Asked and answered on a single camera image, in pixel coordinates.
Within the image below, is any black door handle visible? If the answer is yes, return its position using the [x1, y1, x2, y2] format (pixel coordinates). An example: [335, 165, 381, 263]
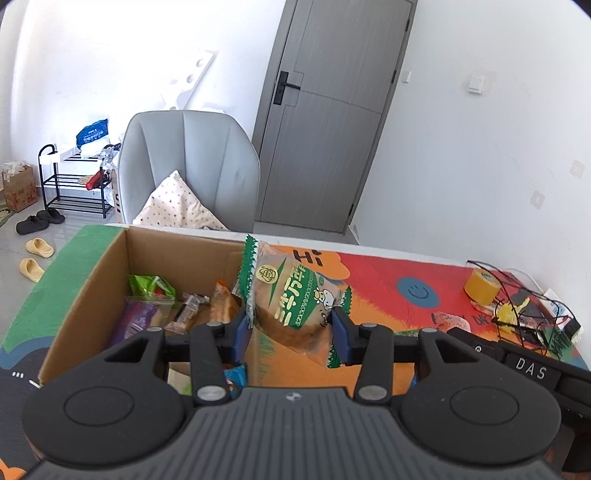
[273, 71, 303, 104]

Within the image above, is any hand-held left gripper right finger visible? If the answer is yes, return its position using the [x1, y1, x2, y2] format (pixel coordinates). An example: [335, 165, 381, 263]
[330, 306, 490, 407]

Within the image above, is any dotted cream pillow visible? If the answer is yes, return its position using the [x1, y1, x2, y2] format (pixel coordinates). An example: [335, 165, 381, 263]
[133, 170, 229, 232]

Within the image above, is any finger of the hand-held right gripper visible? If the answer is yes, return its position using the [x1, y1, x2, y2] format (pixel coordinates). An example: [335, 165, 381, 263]
[445, 327, 507, 366]

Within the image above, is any blue plastic bag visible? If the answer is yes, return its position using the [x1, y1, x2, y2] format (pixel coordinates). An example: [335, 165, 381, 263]
[76, 119, 110, 146]

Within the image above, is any yellow toy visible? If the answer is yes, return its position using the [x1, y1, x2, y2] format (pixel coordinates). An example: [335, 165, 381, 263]
[496, 295, 532, 327]

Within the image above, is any small printed cardboard box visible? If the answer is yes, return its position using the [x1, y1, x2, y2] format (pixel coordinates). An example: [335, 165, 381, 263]
[0, 161, 38, 213]

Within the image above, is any yellow tape roll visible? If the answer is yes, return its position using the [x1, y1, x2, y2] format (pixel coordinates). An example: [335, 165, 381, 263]
[463, 268, 502, 305]

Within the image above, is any blue snack packet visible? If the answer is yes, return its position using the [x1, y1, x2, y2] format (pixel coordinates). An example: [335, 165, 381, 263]
[224, 364, 249, 398]

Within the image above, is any white translucent snack packet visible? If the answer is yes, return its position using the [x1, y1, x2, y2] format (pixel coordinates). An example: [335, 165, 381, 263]
[167, 362, 193, 396]

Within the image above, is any clear plastic bag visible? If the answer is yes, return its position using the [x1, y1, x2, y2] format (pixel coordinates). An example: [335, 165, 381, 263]
[100, 144, 124, 170]

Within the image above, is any grey door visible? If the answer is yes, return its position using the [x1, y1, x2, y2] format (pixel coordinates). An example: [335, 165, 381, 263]
[252, 0, 419, 234]

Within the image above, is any orange snack packet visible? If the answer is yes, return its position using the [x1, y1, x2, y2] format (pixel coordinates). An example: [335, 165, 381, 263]
[209, 281, 243, 326]

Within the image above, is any white board with holes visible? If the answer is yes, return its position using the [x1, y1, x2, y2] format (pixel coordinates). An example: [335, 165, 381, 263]
[161, 50, 218, 112]

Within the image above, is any brown snack bar packet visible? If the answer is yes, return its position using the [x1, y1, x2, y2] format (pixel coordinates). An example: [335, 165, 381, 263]
[164, 293, 209, 335]

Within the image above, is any purple clear snack packet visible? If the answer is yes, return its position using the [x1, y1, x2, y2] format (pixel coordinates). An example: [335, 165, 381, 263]
[110, 298, 163, 347]

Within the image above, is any green snack packet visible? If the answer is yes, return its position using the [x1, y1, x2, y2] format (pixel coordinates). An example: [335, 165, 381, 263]
[127, 274, 178, 308]

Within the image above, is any colourful cartoon printed mat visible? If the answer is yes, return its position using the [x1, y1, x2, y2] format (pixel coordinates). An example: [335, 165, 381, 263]
[0, 225, 591, 480]

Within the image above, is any yellow slipper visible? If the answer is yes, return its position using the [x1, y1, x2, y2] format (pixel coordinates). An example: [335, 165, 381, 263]
[19, 258, 45, 281]
[25, 237, 55, 258]

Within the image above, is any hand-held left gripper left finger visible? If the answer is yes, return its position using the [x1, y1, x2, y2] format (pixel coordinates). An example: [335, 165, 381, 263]
[99, 307, 251, 407]

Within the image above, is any black wire stand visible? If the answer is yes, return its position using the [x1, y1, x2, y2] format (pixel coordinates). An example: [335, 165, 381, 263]
[466, 260, 579, 357]

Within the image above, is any green white bread packet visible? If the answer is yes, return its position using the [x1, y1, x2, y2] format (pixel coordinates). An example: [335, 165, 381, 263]
[231, 234, 354, 369]

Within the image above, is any grey armchair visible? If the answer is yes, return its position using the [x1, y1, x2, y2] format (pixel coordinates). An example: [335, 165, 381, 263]
[117, 111, 260, 232]

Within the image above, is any black metal shoe rack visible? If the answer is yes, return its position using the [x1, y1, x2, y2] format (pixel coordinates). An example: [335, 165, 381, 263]
[38, 144, 115, 219]

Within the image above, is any white power strip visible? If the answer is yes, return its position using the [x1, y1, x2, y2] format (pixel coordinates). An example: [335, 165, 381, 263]
[540, 288, 583, 343]

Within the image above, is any brown cardboard box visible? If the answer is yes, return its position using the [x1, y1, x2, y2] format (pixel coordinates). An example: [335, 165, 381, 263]
[37, 224, 252, 402]

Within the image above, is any pink snack packet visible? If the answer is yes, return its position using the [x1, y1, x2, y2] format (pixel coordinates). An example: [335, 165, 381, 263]
[433, 311, 472, 332]

